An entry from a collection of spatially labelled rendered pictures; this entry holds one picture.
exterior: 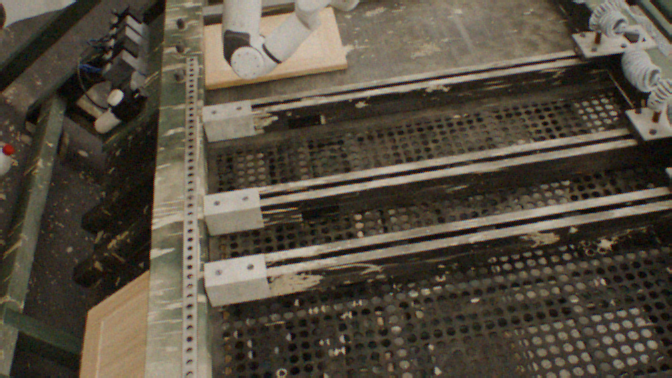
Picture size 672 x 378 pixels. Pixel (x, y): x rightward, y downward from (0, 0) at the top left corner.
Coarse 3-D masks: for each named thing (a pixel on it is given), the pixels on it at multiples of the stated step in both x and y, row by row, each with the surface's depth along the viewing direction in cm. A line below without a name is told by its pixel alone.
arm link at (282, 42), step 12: (288, 24) 159; (300, 24) 158; (276, 36) 160; (288, 36) 160; (300, 36) 160; (264, 48) 162; (276, 48) 161; (288, 48) 161; (264, 60) 162; (276, 60) 163; (264, 72) 164
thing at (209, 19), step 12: (264, 0) 220; (276, 0) 219; (288, 0) 218; (360, 0) 221; (372, 0) 221; (204, 12) 217; (216, 12) 217; (264, 12) 219; (276, 12) 219; (288, 12) 220
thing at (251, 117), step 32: (608, 0) 169; (480, 64) 182; (512, 64) 181; (544, 64) 180; (576, 64) 179; (608, 64) 181; (288, 96) 179; (320, 96) 179; (352, 96) 176; (384, 96) 177; (416, 96) 179; (448, 96) 180; (480, 96) 182; (224, 128) 176; (256, 128) 178; (288, 128) 180
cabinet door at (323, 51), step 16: (272, 16) 216; (288, 16) 215; (320, 16) 214; (208, 32) 213; (320, 32) 208; (336, 32) 207; (208, 48) 207; (304, 48) 203; (320, 48) 202; (336, 48) 201; (208, 64) 201; (224, 64) 200; (288, 64) 198; (304, 64) 197; (320, 64) 196; (336, 64) 196; (208, 80) 195; (224, 80) 195; (240, 80) 194; (256, 80) 195
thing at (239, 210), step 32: (640, 128) 155; (448, 160) 157; (480, 160) 158; (512, 160) 156; (544, 160) 155; (576, 160) 157; (608, 160) 159; (640, 160) 160; (256, 192) 155; (288, 192) 156; (320, 192) 153; (352, 192) 153; (384, 192) 155; (416, 192) 156; (448, 192) 158; (224, 224) 154; (256, 224) 156
